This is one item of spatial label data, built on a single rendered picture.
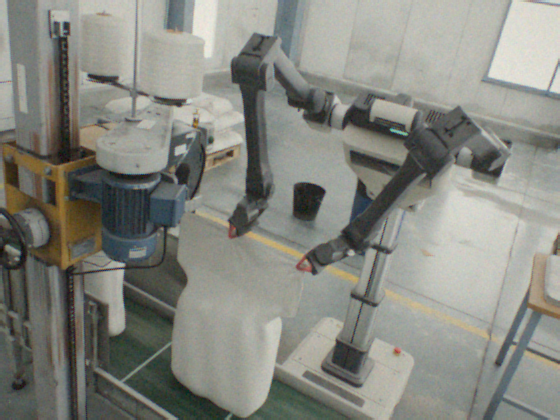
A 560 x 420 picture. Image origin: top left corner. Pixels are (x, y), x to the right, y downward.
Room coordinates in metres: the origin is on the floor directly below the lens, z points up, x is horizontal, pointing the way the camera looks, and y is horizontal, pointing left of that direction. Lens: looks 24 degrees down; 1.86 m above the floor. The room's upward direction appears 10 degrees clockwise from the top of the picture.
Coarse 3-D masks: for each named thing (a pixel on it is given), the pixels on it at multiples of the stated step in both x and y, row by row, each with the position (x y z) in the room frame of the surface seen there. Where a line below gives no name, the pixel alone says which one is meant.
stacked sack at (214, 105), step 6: (204, 96) 5.00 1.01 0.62; (210, 96) 5.05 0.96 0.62; (192, 102) 4.80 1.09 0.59; (198, 102) 4.79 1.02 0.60; (204, 102) 4.80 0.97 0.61; (210, 102) 4.81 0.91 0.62; (216, 102) 4.85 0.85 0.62; (222, 102) 4.93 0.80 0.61; (228, 102) 5.01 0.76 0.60; (204, 108) 4.73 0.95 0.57; (210, 108) 4.72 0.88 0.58; (216, 108) 4.78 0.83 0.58; (222, 108) 4.87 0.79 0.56; (228, 108) 4.95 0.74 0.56; (216, 114) 4.78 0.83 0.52
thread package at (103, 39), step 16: (80, 16) 1.38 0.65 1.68; (96, 16) 1.38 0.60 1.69; (112, 16) 1.42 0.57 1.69; (80, 32) 1.37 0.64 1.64; (96, 32) 1.35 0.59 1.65; (112, 32) 1.37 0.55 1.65; (80, 48) 1.37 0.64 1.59; (96, 48) 1.35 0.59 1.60; (112, 48) 1.37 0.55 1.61; (80, 64) 1.36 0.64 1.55; (96, 64) 1.35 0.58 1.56; (112, 64) 1.36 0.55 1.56; (128, 64) 1.43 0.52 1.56
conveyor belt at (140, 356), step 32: (128, 320) 1.70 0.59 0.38; (160, 320) 1.74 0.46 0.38; (128, 352) 1.51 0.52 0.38; (160, 352) 1.54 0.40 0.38; (128, 384) 1.34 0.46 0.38; (160, 384) 1.37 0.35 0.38; (192, 416) 1.25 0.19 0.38; (224, 416) 1.28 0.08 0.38; (256, 416) 1.30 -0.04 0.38; (288, 416) 1.33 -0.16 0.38; (320, 416) 1.35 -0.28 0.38
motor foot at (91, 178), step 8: (80, 168) 1.17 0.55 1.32; (88, 168) 1.19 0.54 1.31; (96, 168) 1.21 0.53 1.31; (72, 176) 1.14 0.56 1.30; (80, 176) 1.16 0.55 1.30; (88, 176) 1.17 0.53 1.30; (96, 176) 1.18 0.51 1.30; (72, 184) 1.14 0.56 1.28; (80, 184) 1.17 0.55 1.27; (88, 184) 1.16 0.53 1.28; (96, 184) 1.14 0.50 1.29; (72, 192) 1.14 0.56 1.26; (80, 192) 1.16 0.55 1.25; (88, 192) 1.16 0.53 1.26; (96, 192) 1.15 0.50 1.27; (72, 200) 1.14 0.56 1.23; (88, 200) 1.14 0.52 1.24; (96, 200) 1.14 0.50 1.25
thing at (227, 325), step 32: (192, 224) 1.48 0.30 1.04; (192, 256) 1.48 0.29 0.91; (224, 256) 1.43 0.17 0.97; (256, 256) 1.36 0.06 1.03; (288, 256) 1.31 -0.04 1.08; (192, 288) 1.41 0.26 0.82; (224, 288) 1.40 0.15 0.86; (256, 288) 1.35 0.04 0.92; (288, 288) 1.30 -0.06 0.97; (192, 320) 1.37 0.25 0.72; (224, 320) 1.32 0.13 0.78; (256, 320) 1.30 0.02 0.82; (192, 352) 1.35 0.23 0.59; (224, 352) 1.30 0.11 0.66; (256, 352) 1.28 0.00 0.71; (192, 384) 1.34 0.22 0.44; (224, 384) 1.29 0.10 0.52; (256, 384) 1.27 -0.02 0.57
